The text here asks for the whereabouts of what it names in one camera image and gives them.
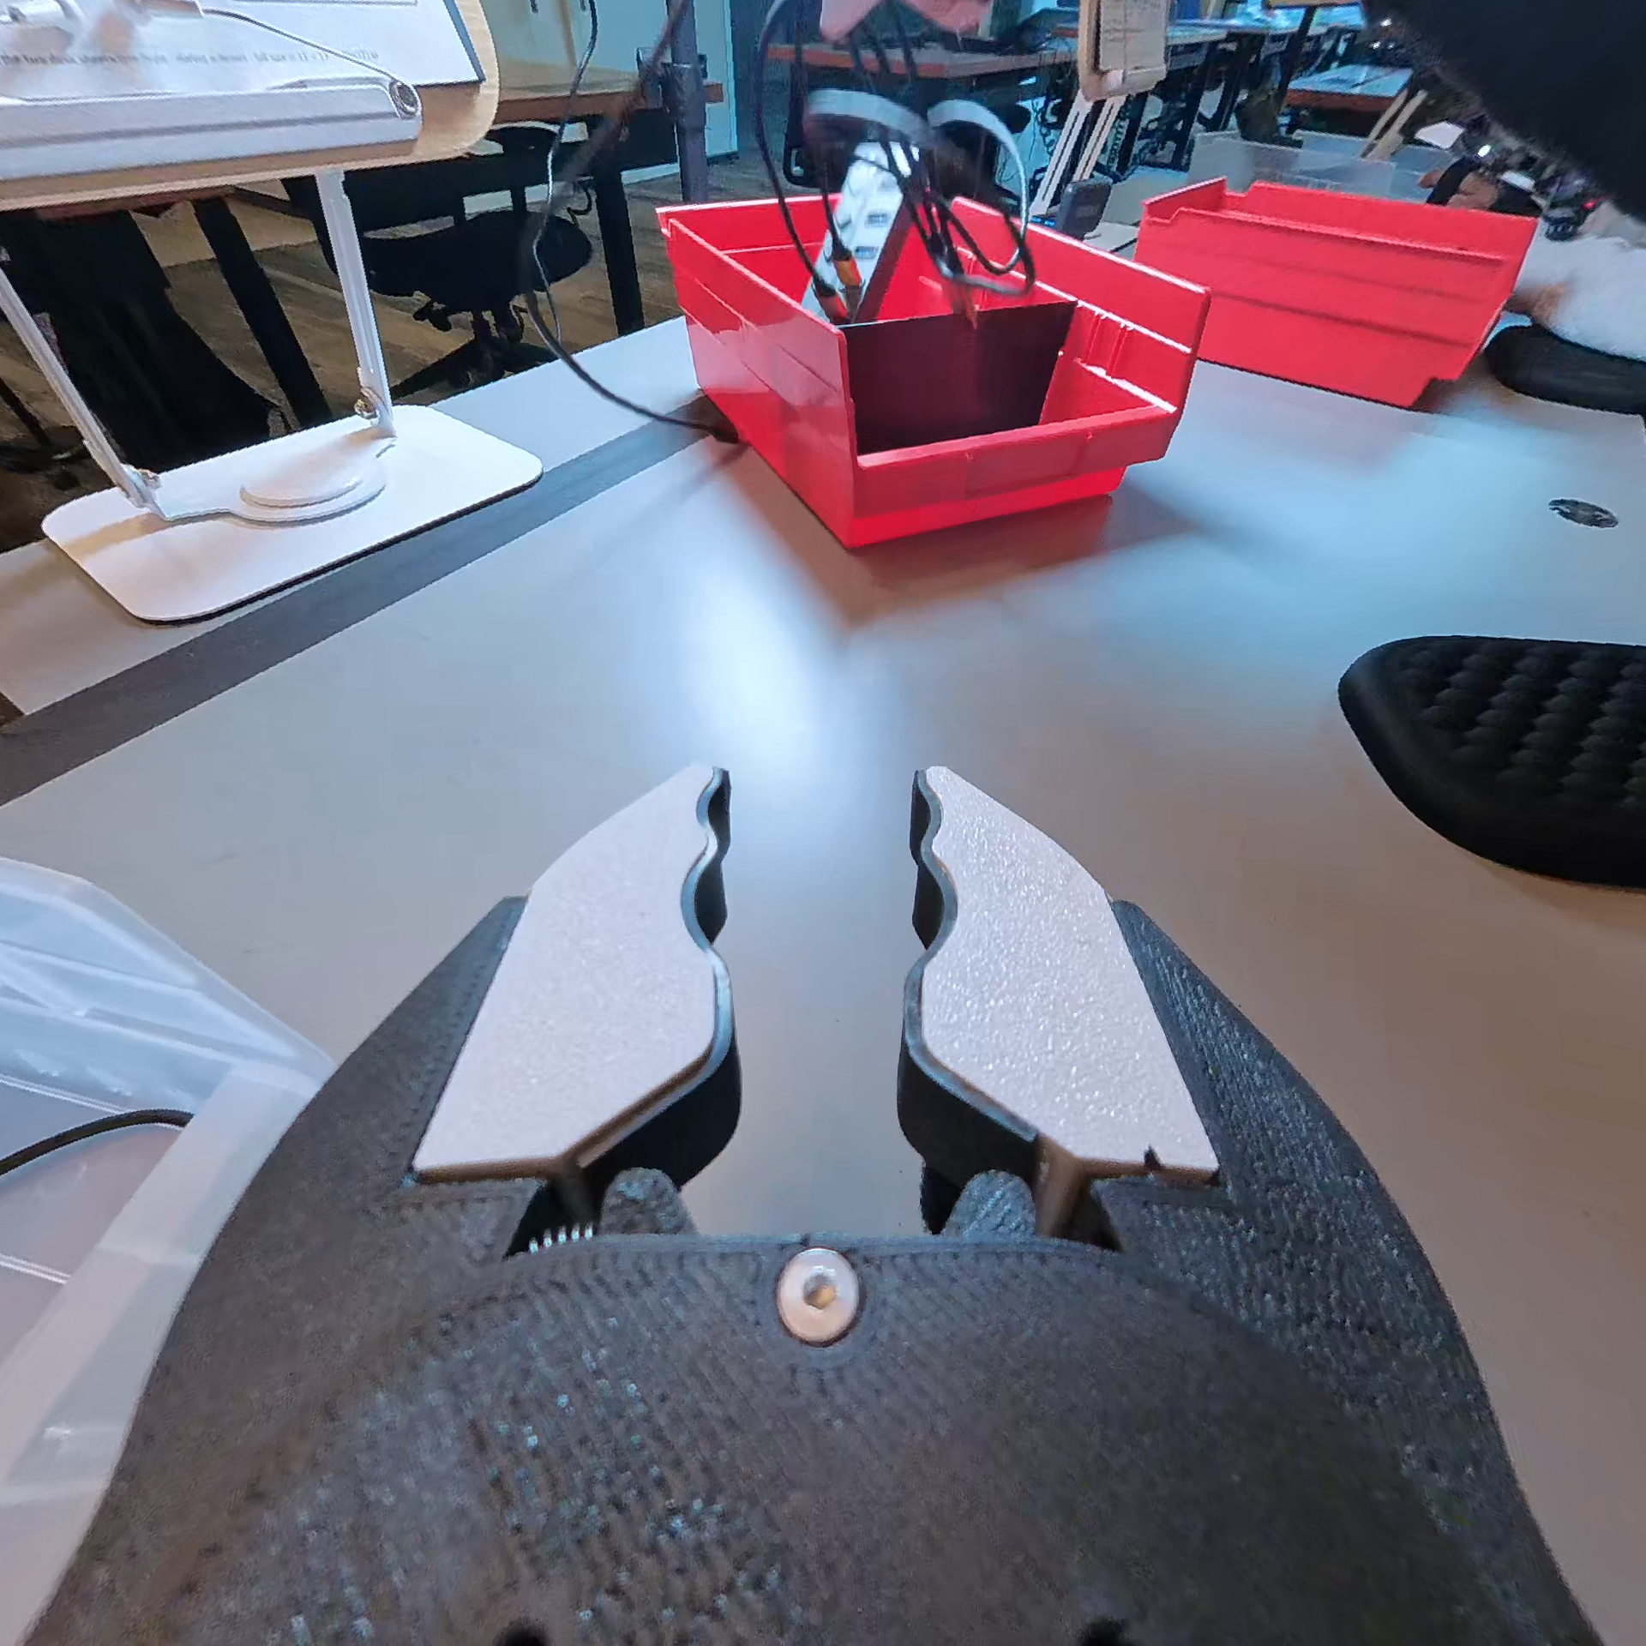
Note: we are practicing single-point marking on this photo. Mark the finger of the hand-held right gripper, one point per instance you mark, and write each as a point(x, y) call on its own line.
point(861, 112)
point(977, 118)

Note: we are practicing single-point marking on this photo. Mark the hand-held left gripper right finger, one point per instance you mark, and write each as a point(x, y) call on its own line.
point(1041, 1016)

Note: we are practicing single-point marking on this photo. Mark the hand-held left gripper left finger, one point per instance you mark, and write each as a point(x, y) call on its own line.
point(591, 1002)

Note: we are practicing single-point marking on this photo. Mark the black usb hub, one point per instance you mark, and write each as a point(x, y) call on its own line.
point(889, 258)

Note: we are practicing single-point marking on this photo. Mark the red plastic bin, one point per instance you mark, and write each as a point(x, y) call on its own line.
point(1337, 309)
point(977, 483)

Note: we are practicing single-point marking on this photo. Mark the clear plastic bin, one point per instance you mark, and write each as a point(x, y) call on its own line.
point(1247, 162)
point(128, 1029)

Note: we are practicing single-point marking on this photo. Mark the small dark device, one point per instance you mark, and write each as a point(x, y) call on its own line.
point(1086, 207)

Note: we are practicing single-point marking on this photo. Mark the wooden document stand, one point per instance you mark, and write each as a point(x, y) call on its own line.
point(1118, 51)

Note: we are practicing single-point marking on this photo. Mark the black bin divider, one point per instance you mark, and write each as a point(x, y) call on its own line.
point(957, 379)

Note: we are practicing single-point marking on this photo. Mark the black office chair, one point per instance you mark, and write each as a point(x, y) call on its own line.
point(462, 244)

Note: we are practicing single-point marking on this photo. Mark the black chair armrest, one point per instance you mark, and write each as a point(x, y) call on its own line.
point(1517, 759)
point(1568, 371)

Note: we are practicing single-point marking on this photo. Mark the instruction sheet on stand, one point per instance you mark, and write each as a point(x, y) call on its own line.
point(296, 514)

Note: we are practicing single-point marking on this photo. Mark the black desk grommet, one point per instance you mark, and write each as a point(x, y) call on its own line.
point(1582, 512)

